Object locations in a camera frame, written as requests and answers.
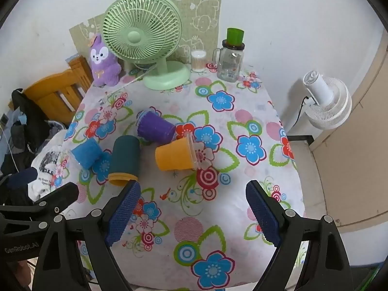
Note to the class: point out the dark teal cup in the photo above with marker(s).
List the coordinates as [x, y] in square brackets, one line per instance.
[124, 157]

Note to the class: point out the white printed shirt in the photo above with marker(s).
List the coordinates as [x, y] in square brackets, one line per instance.
[45, 163]

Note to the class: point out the wooden chair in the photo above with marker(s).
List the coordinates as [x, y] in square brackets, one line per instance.
[51, 94]

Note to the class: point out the green desk fan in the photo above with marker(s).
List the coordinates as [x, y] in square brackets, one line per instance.
[142, 36]

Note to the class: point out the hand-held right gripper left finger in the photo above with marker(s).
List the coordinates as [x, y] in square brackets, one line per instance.
[122, 215]

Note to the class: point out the glass jar with green lid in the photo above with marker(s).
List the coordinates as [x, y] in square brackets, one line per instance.
[229, 63]

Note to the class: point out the purple plush toy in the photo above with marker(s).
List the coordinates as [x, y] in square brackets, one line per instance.
[103, 63]

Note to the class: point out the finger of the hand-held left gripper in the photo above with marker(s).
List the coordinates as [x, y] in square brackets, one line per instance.
[59, 198]

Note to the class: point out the dark clothes pile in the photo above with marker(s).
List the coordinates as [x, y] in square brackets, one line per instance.
[27, 118]

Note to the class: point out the dark blue cloth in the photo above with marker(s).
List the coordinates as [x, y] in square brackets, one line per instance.
[21, 178]

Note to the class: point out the blue cup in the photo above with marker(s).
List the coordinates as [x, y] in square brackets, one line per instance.
[86, 153]

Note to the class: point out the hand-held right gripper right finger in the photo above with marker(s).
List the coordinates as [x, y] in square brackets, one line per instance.
[263, 215]

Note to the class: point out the floral tablecloth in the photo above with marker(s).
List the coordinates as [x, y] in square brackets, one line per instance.
[212, 212]

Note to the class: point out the cotton swab container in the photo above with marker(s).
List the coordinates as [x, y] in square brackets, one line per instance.
[198, 62]

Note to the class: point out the purple cup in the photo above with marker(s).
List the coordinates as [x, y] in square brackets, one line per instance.
[157, 128]

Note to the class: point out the white fan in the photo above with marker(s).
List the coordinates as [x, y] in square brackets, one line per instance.
[333, 103]

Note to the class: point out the orange cup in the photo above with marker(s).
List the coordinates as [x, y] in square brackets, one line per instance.
[174, 154]

